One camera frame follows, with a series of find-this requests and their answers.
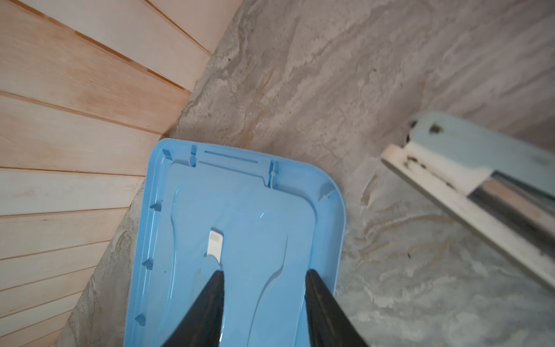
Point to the blue plastic bin lid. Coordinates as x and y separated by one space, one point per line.
262 220

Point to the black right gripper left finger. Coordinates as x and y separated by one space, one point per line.
202 324

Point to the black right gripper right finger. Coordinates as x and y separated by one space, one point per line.
327 323

